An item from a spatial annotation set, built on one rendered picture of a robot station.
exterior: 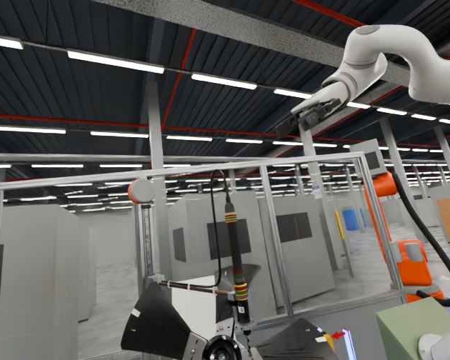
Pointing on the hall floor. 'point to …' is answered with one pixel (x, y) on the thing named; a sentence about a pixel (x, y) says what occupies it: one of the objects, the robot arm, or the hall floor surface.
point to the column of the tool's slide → (143, 257)
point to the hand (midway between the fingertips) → (291, 127)
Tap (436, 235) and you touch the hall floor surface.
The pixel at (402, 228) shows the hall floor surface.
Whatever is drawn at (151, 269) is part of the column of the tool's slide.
